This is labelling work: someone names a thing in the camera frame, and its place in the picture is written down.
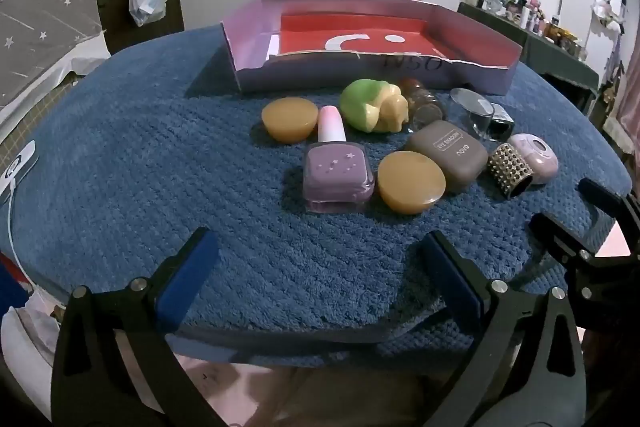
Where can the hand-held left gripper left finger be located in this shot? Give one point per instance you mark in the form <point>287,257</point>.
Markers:
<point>192,267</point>

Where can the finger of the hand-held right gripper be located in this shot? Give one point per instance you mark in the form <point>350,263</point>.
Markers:
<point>557,232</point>
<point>607,202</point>

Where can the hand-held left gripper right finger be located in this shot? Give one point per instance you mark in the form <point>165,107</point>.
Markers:
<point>447,274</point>

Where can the gold studded cylinder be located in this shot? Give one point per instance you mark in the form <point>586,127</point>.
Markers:
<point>510,167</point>

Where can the orange round puck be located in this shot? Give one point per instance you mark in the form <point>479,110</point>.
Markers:
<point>290,119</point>
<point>410,182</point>

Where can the taupe eyeshadow case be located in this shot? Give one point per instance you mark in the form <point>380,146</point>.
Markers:
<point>450,157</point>

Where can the purple nail polish bottle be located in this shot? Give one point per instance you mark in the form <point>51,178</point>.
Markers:
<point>337,172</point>

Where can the clear glass cup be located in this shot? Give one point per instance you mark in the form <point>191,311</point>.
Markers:
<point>470,107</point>

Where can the green and yellow toy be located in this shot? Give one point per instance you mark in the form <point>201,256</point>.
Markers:
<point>360,104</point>

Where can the pink box with red insert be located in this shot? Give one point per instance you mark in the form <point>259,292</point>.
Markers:
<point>350,27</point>

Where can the blue textured blanket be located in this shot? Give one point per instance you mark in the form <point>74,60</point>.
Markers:
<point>150,182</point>

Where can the pink curtain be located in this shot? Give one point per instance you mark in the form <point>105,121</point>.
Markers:
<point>627,97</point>

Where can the table with dark green cloth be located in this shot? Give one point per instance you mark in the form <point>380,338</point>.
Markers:
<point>550,52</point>

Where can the white cloth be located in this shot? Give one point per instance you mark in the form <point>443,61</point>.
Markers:
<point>25,337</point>

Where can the group of bottles and jars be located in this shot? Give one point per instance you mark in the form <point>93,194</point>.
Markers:
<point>530,14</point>

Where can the white plastic sheet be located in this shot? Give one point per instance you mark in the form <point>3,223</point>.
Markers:
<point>45,72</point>

